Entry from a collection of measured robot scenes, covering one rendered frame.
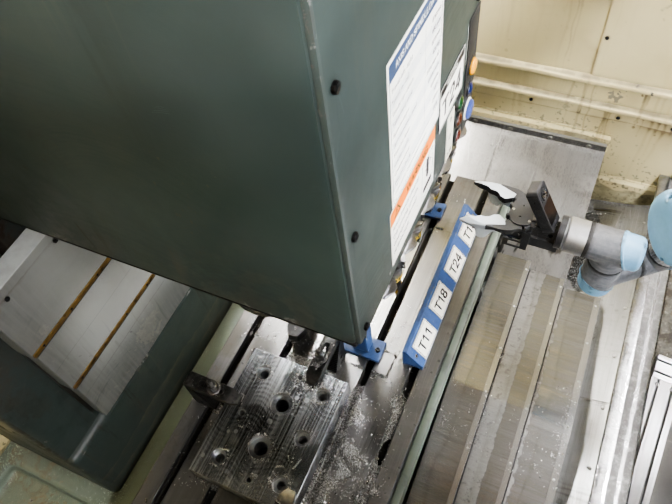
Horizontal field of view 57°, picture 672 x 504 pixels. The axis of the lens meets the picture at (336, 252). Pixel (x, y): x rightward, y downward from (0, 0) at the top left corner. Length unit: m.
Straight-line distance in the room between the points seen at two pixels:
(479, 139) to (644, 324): 0.71
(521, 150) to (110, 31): 1.57
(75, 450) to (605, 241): 1.23
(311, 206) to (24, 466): 1.53
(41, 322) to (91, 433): 0.42
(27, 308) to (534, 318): 1.21
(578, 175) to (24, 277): 1.46
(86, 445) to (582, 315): 1.29
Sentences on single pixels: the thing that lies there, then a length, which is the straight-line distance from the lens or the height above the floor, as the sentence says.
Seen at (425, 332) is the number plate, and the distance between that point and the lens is 1.45.
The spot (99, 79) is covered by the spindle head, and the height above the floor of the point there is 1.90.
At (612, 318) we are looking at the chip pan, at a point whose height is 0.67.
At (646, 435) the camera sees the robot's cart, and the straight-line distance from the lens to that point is 2.24.
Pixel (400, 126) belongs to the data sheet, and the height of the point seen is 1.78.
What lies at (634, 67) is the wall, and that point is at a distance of 1.79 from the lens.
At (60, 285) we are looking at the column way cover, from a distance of 1.26.
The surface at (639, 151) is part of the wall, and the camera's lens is 1.98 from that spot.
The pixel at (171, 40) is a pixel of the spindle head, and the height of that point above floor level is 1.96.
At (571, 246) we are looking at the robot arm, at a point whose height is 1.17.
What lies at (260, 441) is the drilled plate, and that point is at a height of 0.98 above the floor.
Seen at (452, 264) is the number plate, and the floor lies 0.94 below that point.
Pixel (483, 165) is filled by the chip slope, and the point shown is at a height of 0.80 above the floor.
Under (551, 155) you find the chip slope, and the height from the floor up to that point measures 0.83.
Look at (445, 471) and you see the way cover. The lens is 1.54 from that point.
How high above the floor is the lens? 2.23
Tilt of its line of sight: 55 degrees down
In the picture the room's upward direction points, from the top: 10 degrees counter-clockwise
